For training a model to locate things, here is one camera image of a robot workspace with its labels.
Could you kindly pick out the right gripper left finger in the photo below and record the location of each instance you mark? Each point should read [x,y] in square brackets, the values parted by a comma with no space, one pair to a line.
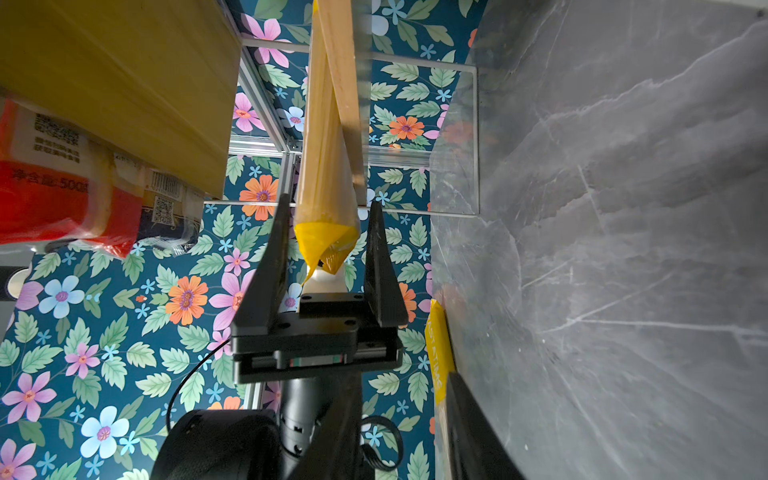
[324,417]

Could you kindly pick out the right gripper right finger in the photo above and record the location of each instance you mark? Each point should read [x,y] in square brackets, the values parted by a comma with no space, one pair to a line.
[475,451]

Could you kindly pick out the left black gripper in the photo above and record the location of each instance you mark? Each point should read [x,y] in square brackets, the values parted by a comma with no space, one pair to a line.
[332,333]

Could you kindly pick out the yellow pasta bag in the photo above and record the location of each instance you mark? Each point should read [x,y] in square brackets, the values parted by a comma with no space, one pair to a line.
[442,363]
[332,183]

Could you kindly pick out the blue gold spaghetti bag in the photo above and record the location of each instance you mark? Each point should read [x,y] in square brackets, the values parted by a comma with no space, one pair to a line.
[171,214]

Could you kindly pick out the red spaghetti bag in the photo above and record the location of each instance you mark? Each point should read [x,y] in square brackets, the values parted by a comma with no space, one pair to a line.
[57,184]

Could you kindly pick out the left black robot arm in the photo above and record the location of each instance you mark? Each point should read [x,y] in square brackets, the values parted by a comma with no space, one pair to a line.
[247,444]

